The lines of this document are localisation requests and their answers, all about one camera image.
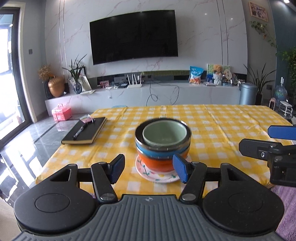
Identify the large white Fruity plate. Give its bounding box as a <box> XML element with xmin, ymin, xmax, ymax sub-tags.
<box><xmin>135</xmin><ymin>155</ymin><xmax>180</xmax><ymax>184</ymax></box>

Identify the blue steel bowl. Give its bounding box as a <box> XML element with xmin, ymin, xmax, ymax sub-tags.
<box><xmin>135</xmin><ymin>118</ymin><xmax>192</xmax><ymax>152</ymax></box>

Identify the orange steel bowl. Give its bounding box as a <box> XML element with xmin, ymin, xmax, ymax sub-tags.
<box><xmin>137</xmin><ymin>146</ymin><xmax>190</xmax><ymax>172</ymax></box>

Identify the green ceramic bowl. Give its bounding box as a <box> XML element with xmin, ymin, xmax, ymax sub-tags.
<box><xmin>142</xmin><ymin>120</ymin><xmax>188</xmax><ymax>147</ymax></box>

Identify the white round stool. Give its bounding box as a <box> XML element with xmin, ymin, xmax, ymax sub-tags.
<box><xmin>278</xmin><ymin>100</ymin><xmax>293</xmax><ymax>120</ymax></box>

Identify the blue water jug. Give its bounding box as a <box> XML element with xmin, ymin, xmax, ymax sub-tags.
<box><xmin>274</xmin><ymin>77</ymin><xmax>287</xmax><ymax>104</ymax></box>

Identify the yellow checked tablecloth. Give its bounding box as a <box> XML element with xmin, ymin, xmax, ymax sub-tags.
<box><xmin>36</xmin><ymin>105</ymin><xmax>288</xmax><ymax>196</ymax></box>

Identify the black notebook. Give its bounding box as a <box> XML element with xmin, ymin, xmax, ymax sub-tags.
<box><xmin>61</xmin><ymin>117</ymin><xmax>107</xmax><ymax>145</ymax></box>

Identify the black pen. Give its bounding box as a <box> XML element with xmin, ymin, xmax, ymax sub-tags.
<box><xmin>73</xmin><ymin>123</ymin><xmax>88</xmax><ymax>140</ymax></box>

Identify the grey trash can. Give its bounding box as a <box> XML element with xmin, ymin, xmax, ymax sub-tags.
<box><xmin>239</xmin><ymin>83</ymin><xmax>257</xmax><ymax>105</ymax></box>

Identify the pink tissue packet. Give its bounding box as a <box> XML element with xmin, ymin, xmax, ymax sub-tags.
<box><xmin>80</xmin><ymin>114</ymin><xmax>95</xmax><ymax>123</ymax></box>

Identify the potted green plant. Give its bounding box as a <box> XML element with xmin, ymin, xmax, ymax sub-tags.
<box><xmin>244</xmin><ymin>63</ymin><xmax>276</xmax><ymax>105</ymax></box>

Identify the blue plastic stool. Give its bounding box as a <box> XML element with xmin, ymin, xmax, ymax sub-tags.
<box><xmin>112</xmin><ymin>105</ymin><xmax>127</xmax><ymax>108</ymax></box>

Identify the purple fluffy rug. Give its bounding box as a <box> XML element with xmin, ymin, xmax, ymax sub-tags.
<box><xmin>271</xmin><ymin>186</ymin><xmax>296</xmax><ymax>240</ymax></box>

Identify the pink storage box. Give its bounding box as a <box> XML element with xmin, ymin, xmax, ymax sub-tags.
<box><xmin>52</xmin><ymin>104</ymin><xmax>72</xmax><ymax>121</ymax></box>

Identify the pink photo card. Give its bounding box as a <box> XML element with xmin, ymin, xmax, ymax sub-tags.
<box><xmin>99</xmin><ymin>80</ymin><xmax>110</xmax><ymax>88</ymax></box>

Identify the white wifi router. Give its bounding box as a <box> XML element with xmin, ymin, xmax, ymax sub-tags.
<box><xmin>127</xmin><ymin>73</ymin><xmax>142</xmax><ymax>88</ymax></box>

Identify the teddy bear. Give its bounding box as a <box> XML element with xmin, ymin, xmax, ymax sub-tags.
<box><xmin>213</xmin><ymin>64</ymin><xmax>223</xmax><ymax>85</ymax></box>

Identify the blue snack bag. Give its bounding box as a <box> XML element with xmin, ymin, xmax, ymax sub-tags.
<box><xmin>189</xmin><ymin>66</ymin><xmax>204</xmax><ymax>84</ymax></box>

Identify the green picture book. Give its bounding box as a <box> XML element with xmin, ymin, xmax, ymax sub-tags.
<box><xmin>206</xmin><ymin>64</ymin><xmax>232</xmax><ymax>85</ymax></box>

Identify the gold acorn vase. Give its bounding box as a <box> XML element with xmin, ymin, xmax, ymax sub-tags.
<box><xmin>38</xmin><ymin>65</ymin><xmax>65</xmax><ymax>99</ymax></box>

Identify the blue glass vase plant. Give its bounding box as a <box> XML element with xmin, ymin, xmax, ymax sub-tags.
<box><xmin>63</xmin><ymin>54</ymin><xmax>86</xmax><ymax>94</ymax></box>

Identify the black television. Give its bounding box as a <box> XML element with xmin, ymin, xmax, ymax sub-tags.
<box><xmin>89</xmin><ymin>10</ymin><xmax>178</xmax><ymax>65</ymax></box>

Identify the framed wall picture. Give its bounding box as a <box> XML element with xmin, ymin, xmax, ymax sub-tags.
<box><xmin>248</xmin><ymin>1</ymin><xmax>268</xmax><ymax>22</ymax></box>

